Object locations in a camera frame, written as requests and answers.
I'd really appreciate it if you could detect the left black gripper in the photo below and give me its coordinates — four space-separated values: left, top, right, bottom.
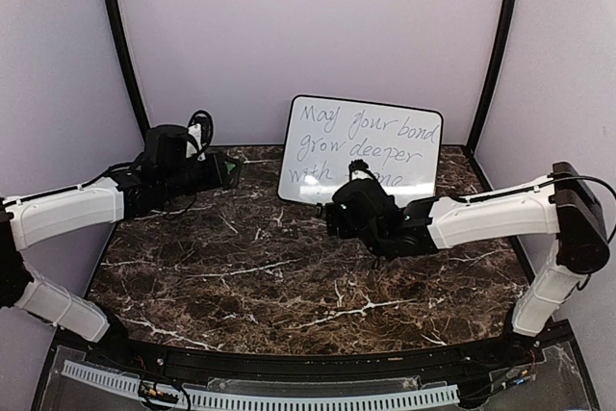
161 151 241 200

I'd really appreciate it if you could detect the white whiteboard black frame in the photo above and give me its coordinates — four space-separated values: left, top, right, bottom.
277 95 444 206

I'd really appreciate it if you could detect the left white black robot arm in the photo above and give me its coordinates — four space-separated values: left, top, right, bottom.
1 152 242 369

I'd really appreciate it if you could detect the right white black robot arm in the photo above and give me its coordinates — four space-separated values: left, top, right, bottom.
323 160 614 367

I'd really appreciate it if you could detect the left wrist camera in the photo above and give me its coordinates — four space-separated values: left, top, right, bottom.
187 110 214 162

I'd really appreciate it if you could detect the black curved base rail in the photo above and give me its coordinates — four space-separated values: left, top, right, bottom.
86 321 573 384

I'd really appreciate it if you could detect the left black frame post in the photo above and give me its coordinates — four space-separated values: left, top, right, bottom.
104 0 150 139

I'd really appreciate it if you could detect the black frame post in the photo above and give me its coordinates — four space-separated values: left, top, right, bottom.
104 0 150 139
465 0 516 156

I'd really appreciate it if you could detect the white slotted cable duct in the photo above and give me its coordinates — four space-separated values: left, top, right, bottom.
62 360 459 410

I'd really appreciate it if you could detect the right black frame post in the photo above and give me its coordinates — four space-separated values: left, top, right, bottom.
465 0 516 156

